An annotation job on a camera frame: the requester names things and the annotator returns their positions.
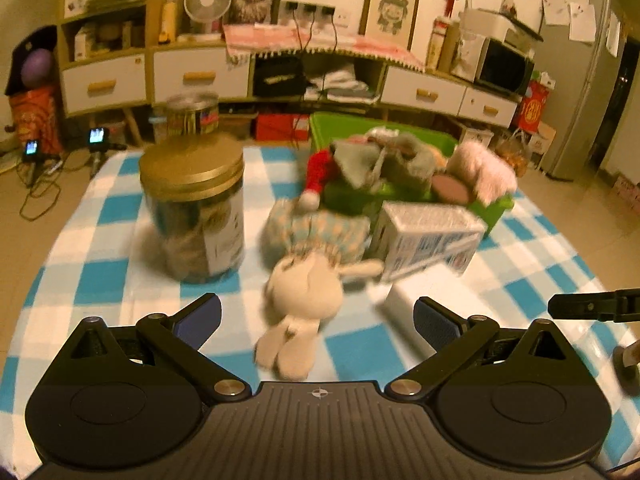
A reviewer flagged beige bunny doll blue dress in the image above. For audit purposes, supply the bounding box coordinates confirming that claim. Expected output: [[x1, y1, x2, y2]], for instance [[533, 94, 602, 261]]
[[254, 198, 384, 380]]

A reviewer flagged pink plush toy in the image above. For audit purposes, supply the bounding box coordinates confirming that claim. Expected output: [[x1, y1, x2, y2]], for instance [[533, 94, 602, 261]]
[[446, 140, 518, 206]]

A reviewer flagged grey plush toy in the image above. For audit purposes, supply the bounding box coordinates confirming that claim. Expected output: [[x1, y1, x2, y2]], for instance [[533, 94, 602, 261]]
[[329, 132, 448, 194]]

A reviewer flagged white foam sponge block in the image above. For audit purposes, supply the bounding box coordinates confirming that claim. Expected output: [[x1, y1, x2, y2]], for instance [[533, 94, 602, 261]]
[[380, 276, 435, 359]]

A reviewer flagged blue white checkered cloth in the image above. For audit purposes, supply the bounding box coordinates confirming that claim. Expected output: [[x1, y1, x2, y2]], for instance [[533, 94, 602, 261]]
[[1, 148, 639, 478]]

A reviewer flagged blue white milk carton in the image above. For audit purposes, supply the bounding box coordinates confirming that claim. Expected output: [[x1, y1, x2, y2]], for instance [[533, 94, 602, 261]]
[[369, 200, 487, 282]]

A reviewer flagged gold lid cookie jar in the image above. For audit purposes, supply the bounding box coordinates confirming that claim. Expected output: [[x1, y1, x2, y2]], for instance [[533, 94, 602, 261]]
[[139, 132, 244, 283]]

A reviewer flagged green plastic bin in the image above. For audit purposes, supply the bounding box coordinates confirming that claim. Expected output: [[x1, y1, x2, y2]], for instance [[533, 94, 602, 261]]
[[309, 112, 514, 233]]

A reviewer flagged bag of oranges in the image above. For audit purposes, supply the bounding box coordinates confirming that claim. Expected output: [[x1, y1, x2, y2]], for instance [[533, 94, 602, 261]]
[[495, 129, 532, 178]]

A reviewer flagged metal tin can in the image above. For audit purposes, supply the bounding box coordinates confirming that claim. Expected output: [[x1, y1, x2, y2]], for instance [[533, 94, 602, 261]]
[[165, 92, 219, 136]]

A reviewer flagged red storage box under cabinet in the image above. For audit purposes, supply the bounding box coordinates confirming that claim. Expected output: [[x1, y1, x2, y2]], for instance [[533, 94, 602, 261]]
[[255, 113, 309, 142]]

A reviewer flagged red gift box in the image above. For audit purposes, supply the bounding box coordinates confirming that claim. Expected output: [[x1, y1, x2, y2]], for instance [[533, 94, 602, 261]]
[[9, 84, 64, 155]]

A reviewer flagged silver refrigerator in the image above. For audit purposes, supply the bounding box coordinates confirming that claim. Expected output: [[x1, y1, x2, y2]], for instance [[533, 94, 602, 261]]
[[535, 0, 626, 181]]

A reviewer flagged black microwave oven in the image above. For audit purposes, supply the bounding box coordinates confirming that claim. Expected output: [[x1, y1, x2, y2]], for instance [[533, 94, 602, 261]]
[[473, 38, 535, 96]]

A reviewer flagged black box on shelf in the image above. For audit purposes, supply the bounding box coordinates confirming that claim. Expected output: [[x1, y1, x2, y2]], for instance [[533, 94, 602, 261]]
[[253, 55, 307, 98]]

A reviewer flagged wooden tv cabinet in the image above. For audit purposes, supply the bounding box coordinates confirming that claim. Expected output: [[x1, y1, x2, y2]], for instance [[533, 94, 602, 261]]
[[58, 0, 518, 127]]

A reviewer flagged pink table runner cloth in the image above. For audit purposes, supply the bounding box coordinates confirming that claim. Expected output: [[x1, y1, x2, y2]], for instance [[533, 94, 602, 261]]
[[222, 24, 425, 73]]

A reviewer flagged purple ball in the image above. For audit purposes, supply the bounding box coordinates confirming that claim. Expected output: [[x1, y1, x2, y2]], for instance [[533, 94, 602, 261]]
[[21, 49, 54, 89]]

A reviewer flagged white desk fan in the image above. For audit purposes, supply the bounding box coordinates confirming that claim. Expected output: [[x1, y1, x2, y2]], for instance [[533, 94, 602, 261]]
[[183, 0, 231, 35]]

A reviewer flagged cartoon girl picture frame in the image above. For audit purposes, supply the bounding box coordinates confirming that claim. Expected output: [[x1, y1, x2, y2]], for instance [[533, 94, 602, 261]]
[[358, 0, 420, 50]]

